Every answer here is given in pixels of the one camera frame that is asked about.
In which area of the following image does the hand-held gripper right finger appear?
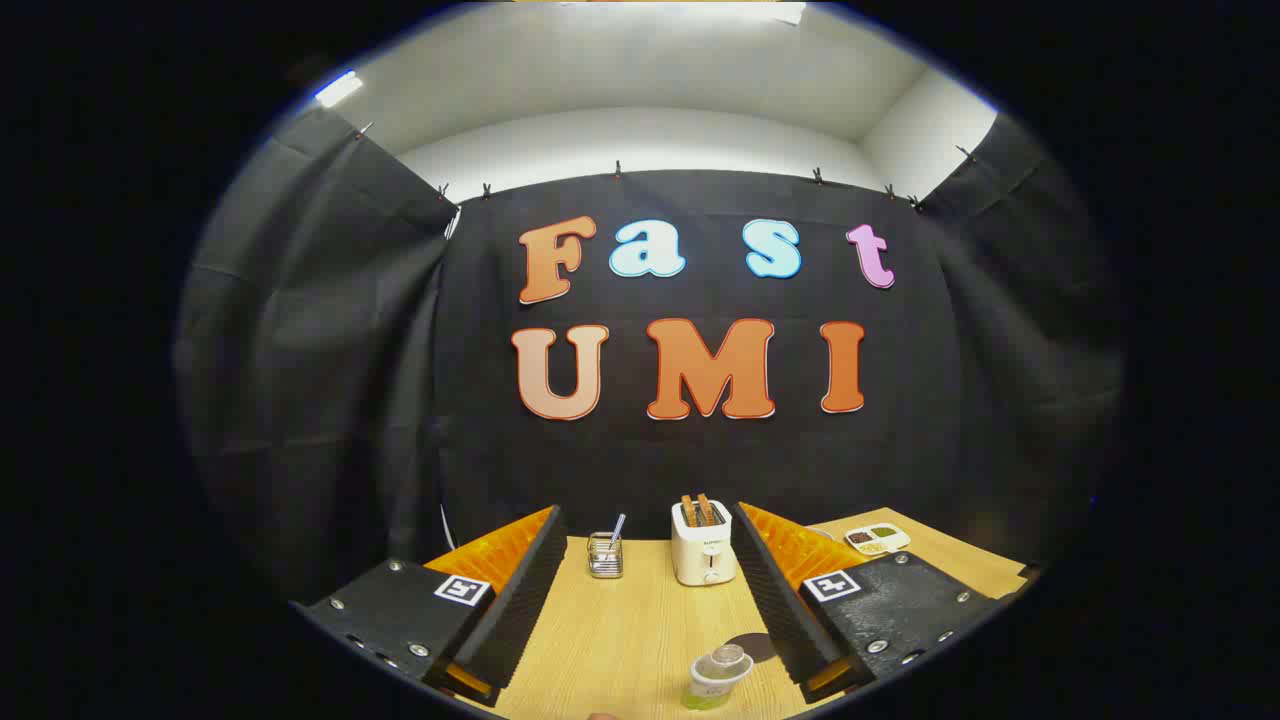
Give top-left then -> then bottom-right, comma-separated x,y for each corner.
730,501 -> 1004,704

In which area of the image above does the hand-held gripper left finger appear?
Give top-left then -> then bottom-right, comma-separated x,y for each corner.
290,504 -> 569,708

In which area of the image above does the clear plastic juice bottle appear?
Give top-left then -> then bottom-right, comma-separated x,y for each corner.
683,644 -> 755,711

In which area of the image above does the cream toaster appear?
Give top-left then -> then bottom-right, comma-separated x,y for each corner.
672,500 -> 738,587

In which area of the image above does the wooden table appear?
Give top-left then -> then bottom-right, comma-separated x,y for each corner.
425,508 -> 1031,720

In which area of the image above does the white divided condiment dish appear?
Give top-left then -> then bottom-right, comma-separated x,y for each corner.
843,523 -> 912,556

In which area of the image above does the black backdrop cloth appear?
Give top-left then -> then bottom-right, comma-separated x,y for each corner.
175,105 -> 1126,601

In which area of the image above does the ceiling light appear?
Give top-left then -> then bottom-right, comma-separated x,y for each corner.
313,70 -> 364,109

